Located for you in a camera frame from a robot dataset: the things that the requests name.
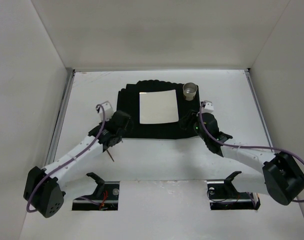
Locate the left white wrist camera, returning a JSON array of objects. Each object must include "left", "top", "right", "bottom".
[{"left": 95, "top": 101, "right": 114, "bottom": 121}]

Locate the metal cup with paper sleeve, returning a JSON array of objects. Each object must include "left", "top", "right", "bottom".
[{"left": 182, "top": 82, "right": 198, "bottom": 101}]

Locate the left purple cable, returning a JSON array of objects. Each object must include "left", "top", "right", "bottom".
[{"left": 26, "top": 103, "right": 112, "bottom": 213}]

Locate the purple cable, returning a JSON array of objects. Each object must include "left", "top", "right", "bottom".
[
  {"left": 196, "top": 101, "right": 304, "bottom": 203},
  {"left": 26, "top": 103, "right": 112, "bottom": 213}
]

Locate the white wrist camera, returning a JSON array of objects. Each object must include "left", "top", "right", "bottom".
[
  {"left": 95, "top": 101, "right": 114, "bottom": 121},
  {"left": 201, "top": 101, "right": 214, "bottom": 114}
]

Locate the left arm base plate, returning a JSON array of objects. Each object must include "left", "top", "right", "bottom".
[{"left": 71, "top": 181, "right": 120, "bottom": 211}]

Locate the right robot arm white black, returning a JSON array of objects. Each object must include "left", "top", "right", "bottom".
[{"left": 179, "top": 110, "right": 304, "bottom": 206}]

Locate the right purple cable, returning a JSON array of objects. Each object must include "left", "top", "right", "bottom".
[{"left": 196, "top": 101, "right": 304, "bottom": 203}]

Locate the black cloth placemat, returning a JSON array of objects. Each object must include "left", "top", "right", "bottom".
[{"left": 116, "top": 79, "right": 200, "bottom": 140}]

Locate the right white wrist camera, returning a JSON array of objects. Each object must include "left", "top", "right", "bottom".
[{"left": 201, "top": 101, "right": 214, "bottom": 114}]

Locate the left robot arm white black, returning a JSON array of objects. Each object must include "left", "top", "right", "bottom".
[{"left": 23, "top": 110, "right": 132, "bottom": 218}]

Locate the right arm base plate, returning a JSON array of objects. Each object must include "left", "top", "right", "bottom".
[{"left": 206, "top": 180, "right": 261, "bottom": 211}]

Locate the square white plate black rim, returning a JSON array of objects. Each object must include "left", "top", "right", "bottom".
[{"left": 139, "top": 90, "right": 179, "bottom": 125}]

